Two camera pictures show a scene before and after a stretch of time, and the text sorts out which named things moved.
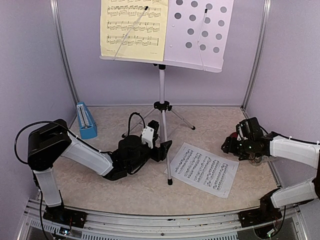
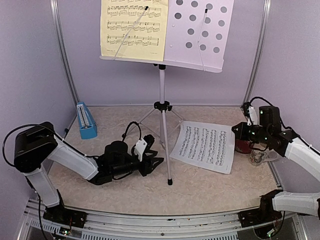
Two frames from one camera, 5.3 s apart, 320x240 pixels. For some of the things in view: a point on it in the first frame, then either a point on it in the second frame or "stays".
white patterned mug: (256, 161) stays
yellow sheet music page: (147, 40) stays
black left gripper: (160, 152) to (148, 161)
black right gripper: (230, 147) to (241, 135)
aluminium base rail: (224, 226) stays
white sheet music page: (206, 170) to (211, 146)
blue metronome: (88, 128) stays
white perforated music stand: (197, 37) stays
